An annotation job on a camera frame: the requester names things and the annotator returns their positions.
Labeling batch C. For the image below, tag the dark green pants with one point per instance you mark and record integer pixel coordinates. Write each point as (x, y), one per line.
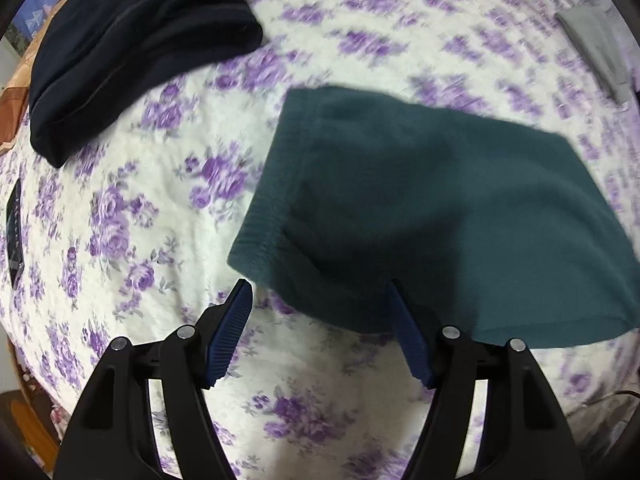
(400, 200)

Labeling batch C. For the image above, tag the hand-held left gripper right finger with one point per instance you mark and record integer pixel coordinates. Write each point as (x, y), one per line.
(411, 340)

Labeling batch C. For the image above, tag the folded black garment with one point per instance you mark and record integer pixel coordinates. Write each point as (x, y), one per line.
(125, 45)

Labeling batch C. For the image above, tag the black remote control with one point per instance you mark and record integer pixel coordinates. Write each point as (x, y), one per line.
(14, 230)

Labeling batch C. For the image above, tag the grey garment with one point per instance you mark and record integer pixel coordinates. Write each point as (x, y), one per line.
(595, 45)

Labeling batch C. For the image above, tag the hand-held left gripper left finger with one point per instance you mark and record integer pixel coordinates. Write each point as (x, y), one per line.
(227, 335)

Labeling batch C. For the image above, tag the purple floral bed sheet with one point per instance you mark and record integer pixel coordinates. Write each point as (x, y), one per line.
(165, 200)

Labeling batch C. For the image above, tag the brown patterned cloth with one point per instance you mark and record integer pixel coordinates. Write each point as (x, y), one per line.
(12, 105)

